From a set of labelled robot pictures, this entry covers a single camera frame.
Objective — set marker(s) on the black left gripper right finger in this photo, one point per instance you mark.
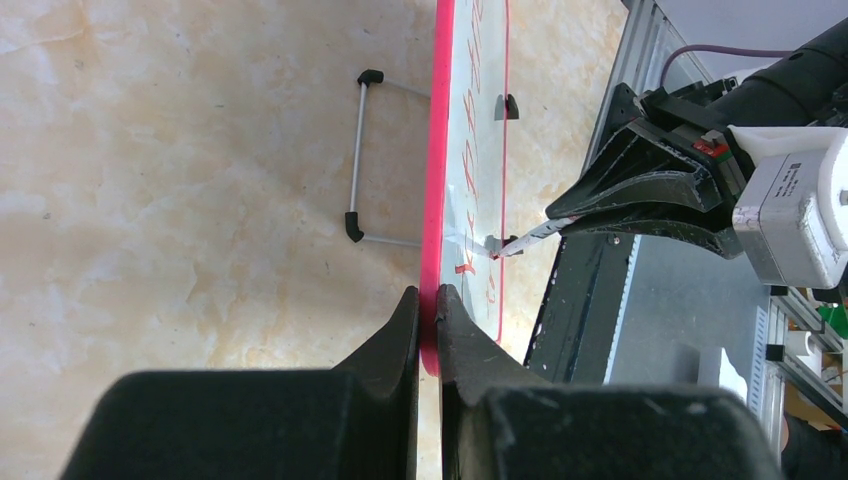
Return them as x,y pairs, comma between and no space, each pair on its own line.
502,421

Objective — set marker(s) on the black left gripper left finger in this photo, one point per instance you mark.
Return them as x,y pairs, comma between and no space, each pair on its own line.
356,420

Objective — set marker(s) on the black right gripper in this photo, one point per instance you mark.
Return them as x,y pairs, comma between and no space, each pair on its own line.
681,158

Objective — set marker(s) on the red whiteboard marker pen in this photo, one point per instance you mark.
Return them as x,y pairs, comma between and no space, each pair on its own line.
515,245

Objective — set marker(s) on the red framed whiteboard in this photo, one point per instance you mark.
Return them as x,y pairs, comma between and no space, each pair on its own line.
464,212

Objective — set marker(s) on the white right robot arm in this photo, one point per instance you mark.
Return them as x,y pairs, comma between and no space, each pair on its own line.
796,91

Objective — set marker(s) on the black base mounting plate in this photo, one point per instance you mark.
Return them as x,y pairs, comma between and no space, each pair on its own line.
578,326

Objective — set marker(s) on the white slotted cable duct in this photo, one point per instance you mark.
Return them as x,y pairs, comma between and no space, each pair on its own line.
626,305

